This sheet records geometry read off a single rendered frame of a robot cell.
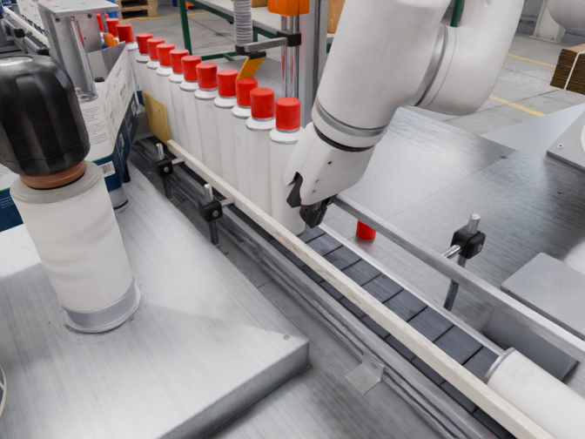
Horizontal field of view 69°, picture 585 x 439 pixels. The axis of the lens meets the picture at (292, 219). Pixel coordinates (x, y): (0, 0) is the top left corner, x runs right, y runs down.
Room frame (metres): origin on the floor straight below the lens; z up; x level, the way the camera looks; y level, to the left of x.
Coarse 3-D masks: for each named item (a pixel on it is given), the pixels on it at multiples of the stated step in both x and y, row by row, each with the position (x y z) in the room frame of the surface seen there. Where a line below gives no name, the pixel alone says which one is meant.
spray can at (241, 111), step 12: (240, 84) 0.60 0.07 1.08; (252, 84) 0.60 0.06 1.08; (240, 96) 0.60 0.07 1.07; (240, 108) 0.60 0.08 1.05; (240, 120) 0.59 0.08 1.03; (240, 132) 0.59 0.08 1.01; (240, 144) 0.59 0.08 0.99; (240, 156) 0.59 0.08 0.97; (240, 168) 0.59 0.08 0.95; (240, 180) 0.60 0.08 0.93; (240, 192) 0.60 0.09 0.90
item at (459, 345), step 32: (256, 224) 0.54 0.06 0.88; (288, 256) 0.46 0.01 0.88; (352, 256) 0.46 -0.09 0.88; (384, 288) 0.40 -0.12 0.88; (416, 320) 0.35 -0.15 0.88; (448, 320) 0.35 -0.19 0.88; (448, 352) 0.30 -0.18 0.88; (480, 352) 0.30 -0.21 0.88; (448, 384) 0.26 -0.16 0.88; (480, 416) 0.23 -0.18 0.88
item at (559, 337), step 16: (352, 208) 0.47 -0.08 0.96; (368, 224) 0.45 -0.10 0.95; (384, 224) 0.43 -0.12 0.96; (400, 240) 0.40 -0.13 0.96; (416, 240) 0.40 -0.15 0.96; (416, 256) 0.38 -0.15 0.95; (432, 256) 0.37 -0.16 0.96; (448, 272) 0.35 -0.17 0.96; (464, 272) 0.34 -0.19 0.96; (480, 288) 0.32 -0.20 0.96; (496, 288) 0.32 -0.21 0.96; (496, 304) 0.30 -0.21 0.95; (512, 304) 0.30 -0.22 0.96; (528, 320) 0.28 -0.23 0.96; (544, 320) 0.28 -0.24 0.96; (544, 336) 0.26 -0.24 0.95; (560, 336) 0.26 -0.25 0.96; (576, 352) 0.24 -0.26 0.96
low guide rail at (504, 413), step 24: (168, 144) 0.77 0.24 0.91; (192, 168) 0.69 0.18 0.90; (264, 216) 0.51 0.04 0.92; (288, 240) 0.46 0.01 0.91; (312, 264) 0.42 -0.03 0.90; (336, 288) 0.38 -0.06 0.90; (360, 288) 0.37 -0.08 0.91; (384, 312) 0.33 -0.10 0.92; (408, 336) 0.30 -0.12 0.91; (432, 360) 0.27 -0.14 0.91; (456, 384) 0.25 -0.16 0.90; (480, 384) 0.24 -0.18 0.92; (504, 408) 0.21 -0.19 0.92; (528, 432) 0.19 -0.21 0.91
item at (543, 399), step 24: (504, 360) 0.25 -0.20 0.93; (528, 360) 0.26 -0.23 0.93; (504, 384) 0.24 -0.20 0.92; (528, 384) 0.23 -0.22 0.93; (552, 384) 0.23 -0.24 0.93; (528, 408) 0.21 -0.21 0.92; (552, 408) 0.21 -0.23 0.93; (576, 408) 0.20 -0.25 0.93; (552, 432) 0.19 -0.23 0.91; (576, 432) 0.19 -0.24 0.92
